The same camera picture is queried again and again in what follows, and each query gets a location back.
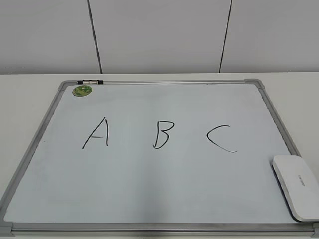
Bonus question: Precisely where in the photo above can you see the white whiteboard eraser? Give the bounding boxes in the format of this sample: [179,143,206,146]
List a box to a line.
[272,155,319,222]

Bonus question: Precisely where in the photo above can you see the white board with aluminium frame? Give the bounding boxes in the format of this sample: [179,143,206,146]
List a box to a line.
[0,79,319,237]

